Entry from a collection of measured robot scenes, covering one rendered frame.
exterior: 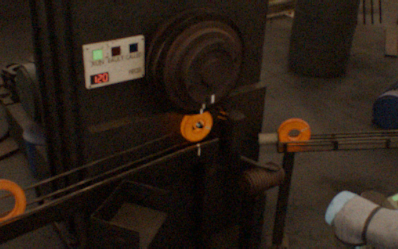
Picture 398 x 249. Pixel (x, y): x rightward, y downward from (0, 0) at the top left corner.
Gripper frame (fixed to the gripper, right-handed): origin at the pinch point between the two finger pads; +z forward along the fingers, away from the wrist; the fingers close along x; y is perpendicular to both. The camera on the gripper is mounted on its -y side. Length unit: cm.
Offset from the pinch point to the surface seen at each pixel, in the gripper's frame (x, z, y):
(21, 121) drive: -103, 113, -192
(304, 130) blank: -10, 12, -54
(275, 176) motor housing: -24, 35, -48
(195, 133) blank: -62, 14, -73
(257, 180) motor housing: -35, 34, -49
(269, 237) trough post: -15, 83, -38
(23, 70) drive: -100, 70, -194
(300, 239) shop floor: -1, 81, -28
